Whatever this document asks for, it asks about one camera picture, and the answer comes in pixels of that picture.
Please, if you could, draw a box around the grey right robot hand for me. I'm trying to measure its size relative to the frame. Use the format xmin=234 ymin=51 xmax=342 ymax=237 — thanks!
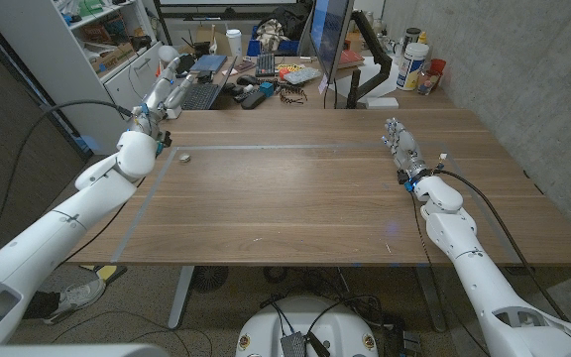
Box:
xmin=383 ymin=117 xmax=428 ymax=180

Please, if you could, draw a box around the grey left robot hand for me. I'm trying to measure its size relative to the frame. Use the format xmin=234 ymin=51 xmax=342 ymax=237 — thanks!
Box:
xmin=131 ymin=55 xmax=196 ymax=135

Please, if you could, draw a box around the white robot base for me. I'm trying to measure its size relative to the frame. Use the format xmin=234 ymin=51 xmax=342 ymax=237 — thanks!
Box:
xmin=235 ymin=296 xmax=380 ymax=357

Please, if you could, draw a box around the black laptop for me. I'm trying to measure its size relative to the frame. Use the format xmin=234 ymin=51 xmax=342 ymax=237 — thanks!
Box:
xmin=180 ymin=55 xmax=239 ymax=111

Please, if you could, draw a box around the white round lamp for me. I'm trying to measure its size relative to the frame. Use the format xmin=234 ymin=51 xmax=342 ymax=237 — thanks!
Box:
xmin=158 ymin=45 xmax=181 ymax=64

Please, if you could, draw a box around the flat white box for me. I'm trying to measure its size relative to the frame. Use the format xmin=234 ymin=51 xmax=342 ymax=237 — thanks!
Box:
xmin=365 ymin=96 xmax=400 ymax=110

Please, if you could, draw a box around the blue notebook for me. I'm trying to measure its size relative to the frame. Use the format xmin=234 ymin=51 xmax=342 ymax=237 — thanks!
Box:
xmin=189 ymin=54 xmax=229 ymax=74

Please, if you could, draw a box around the cardboard box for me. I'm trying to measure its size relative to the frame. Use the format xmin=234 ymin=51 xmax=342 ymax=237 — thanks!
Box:
xmin=90 ymin=42 xmax=137 ymax=74

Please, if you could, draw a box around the clear glass jar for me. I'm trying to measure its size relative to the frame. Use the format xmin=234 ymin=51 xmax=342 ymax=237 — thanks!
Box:
xmin=416 ymin=70 xmax=438 ymax=96

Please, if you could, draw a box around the white wipes canister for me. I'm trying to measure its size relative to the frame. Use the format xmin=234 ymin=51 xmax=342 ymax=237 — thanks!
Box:
xmin=396 ymin=42 xmax=430 ymax=92

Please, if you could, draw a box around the red cup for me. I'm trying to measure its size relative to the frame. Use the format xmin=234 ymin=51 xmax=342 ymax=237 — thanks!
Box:
xmin=427 ymin=58 xmax=448 ymax=89

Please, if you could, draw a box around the black glasses case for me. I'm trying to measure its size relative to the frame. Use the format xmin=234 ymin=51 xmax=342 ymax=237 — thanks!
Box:
xmin=240 ymin=91 xmax=268 ymax=110

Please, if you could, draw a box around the white lidded cup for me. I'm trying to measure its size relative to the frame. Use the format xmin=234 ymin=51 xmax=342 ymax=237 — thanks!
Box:
xmin=225 ymin=28 xmax=243 ymax=58

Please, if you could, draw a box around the white shelf cabinet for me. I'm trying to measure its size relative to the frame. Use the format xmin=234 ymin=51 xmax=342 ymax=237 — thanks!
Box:
xmin=0 ymin=0 xmax=164 ymax=156

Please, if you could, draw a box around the cluttered wooden desk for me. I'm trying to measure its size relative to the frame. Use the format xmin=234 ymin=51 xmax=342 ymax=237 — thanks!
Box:
xmin=159 ymin=53 xmax=458 ymax=111

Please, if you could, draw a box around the red book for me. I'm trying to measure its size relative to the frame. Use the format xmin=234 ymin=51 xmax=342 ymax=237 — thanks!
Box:
xmin=338 ymin=48 xmax=366 ymax=69

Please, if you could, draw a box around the small black keyboard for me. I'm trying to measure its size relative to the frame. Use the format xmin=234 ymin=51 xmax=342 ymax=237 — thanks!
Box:
xmin=255 ymin=53 xmax=277 ymax=78

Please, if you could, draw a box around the dark lidded jar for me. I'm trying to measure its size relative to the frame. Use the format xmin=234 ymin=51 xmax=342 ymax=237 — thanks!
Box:
xmin=402 ymin=27 xmax=422 ymax=54

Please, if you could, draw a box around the blue storage bin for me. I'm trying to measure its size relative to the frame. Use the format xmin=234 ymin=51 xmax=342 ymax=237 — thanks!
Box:
xmin=246 ymin=25 xmax=300 ymax=58

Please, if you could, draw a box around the clear plastic tray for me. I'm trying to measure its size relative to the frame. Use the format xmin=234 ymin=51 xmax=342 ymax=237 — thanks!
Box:
xmin=283 ymin=66 xmax=322 ymax=85

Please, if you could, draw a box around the computer monitor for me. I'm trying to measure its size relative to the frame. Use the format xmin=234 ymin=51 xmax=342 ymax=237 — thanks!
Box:
xmin=308 ymin=0 xmax=355 ymax=84

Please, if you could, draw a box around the grey table leg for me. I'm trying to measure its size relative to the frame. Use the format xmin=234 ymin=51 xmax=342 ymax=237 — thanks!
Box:
xmin=416 ymin=267 xmax=448 ymax=332
xmin=168 ymin=266 xmax=196 ymax=330

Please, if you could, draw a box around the black bag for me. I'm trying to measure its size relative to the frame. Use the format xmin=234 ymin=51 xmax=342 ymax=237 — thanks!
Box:
xmin=258 ymin=3 xmax=313 ymax=42

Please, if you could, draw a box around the black round fan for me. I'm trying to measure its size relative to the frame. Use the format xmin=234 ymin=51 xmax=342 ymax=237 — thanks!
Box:
xmin=190 ymin=266 xmax=230 ymax=294

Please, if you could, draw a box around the grey white sneaker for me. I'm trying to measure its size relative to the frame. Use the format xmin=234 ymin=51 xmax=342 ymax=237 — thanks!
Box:
xmin=42 ymin=277 xmax=107 ymax=326

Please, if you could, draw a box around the person's leg in black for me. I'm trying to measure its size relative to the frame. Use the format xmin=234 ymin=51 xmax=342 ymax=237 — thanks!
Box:
xmin=21 ymin=291 xmax=63 ymax=320

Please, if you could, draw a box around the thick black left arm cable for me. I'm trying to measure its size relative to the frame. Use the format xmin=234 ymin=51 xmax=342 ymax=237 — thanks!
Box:
xmin=0 ymin=99 xmax=134 ymax=269

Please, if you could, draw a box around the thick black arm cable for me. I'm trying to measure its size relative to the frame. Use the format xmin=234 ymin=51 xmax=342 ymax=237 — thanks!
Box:
xmin=0 ymin=99 xmax=134 ymax=269
xmin=431 ymin=169 xmax=571 ymax=322

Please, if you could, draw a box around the black chain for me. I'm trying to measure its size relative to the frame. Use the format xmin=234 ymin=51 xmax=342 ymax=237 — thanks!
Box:
xmin=279 ymin=84 xmax=309 ymax=106

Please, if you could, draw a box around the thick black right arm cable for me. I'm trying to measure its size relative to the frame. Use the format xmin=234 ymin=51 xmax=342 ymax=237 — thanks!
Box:
xmin=431 ymin=169 xmax=571 ymax=322

